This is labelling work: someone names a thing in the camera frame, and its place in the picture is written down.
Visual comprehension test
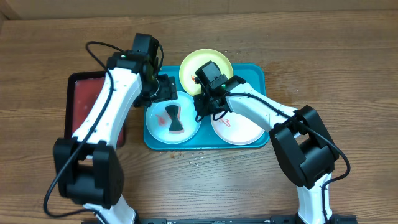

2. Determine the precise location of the yellow-green plate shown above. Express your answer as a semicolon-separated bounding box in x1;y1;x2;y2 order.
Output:
179;49;233;96

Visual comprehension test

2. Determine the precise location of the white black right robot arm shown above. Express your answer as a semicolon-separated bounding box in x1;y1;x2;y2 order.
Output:
193;61;340;223

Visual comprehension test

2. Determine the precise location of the dark red-lined small tray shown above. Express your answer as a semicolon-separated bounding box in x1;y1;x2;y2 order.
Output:
63;70;127;149

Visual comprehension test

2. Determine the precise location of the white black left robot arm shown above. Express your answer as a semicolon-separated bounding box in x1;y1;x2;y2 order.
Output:
43;33;177;223

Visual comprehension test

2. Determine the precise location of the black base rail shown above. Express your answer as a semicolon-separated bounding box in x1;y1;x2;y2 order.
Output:
81;214;358;224

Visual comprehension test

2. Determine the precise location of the white pink plate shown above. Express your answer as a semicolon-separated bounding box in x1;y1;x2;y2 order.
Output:
210;112;265;146

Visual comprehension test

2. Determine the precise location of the light blue plate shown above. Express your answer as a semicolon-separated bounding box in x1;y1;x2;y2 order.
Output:
145;91;200;144

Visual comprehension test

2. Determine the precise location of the teal plastic tray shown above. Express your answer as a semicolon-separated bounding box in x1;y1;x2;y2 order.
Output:
143;63;269;151

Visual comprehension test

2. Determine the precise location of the black and pink sponge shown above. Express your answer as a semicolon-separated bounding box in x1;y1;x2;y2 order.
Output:
165;105;184;134

